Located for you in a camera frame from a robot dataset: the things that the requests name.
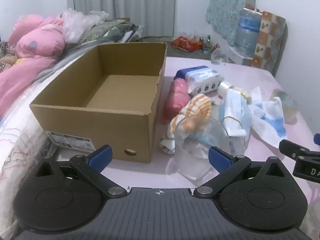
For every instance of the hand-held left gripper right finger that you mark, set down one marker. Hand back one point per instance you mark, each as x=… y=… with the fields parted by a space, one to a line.
x=221 y=158

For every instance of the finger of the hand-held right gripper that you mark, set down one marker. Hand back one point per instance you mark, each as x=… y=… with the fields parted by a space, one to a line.
x=317 y=139
x=291 y=148

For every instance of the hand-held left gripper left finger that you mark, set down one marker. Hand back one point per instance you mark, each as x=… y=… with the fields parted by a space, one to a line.
x=102 y=155

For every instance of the brown cardboard box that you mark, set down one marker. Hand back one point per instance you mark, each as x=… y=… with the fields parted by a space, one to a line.
x=100 y=130

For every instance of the clear plastic cup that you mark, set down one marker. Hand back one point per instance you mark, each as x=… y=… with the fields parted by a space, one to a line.
x=192 y=155

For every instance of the blue face mask pack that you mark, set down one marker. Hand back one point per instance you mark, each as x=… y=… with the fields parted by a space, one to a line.
x=235 y=107

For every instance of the orange white striped cloth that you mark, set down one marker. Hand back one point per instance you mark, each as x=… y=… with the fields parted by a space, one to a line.
x=197 y=105

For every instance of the pink plastic bag roll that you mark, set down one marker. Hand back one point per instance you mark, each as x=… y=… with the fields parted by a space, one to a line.
x=175 y=100

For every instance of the white blue wet wipes pack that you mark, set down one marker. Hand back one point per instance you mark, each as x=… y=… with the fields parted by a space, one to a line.
x=202 y=80

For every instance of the clear packing tape roll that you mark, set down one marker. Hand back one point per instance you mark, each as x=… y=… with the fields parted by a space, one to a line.
x=287 y=107

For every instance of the white gauze roll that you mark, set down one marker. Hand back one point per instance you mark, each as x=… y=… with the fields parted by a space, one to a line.
x=223 y=88

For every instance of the white patterned mattress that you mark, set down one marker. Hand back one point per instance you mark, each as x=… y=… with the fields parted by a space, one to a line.
x=20 y=142

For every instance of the grey striped bedsheet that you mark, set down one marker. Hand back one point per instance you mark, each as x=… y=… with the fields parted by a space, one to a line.
x=65 y=60

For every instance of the white water dispenser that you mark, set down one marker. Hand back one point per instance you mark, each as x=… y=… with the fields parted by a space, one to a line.
x=237 y=57

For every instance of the orange patterned folding board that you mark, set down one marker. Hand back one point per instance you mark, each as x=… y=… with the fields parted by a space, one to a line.
x=268 y=42

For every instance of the small dark bottle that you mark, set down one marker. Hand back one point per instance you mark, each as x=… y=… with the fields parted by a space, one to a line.
x=208 y=42

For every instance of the red snack bag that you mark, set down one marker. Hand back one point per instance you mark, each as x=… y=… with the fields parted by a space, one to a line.
x=187 y=43

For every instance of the blue water jug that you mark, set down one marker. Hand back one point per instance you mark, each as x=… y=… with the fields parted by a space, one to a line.
x=246 y=35

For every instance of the pink quilt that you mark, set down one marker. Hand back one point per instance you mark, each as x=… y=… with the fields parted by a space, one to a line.
x=30 y=55

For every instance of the grey patterned blanket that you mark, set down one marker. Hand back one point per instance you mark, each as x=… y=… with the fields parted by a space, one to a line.
x=107 y=30

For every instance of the clear crumpled plastic bag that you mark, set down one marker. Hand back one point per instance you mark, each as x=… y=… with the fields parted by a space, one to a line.
x=75 y=25

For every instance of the brown checked blanket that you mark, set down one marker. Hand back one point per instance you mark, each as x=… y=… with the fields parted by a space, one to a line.
x=5 y=52

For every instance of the grey curtain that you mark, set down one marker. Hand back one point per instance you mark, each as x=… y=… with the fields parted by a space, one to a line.
x=125 y=5

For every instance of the teal crochet cloth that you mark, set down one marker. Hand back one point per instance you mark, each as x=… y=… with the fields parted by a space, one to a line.
x=225 y=5

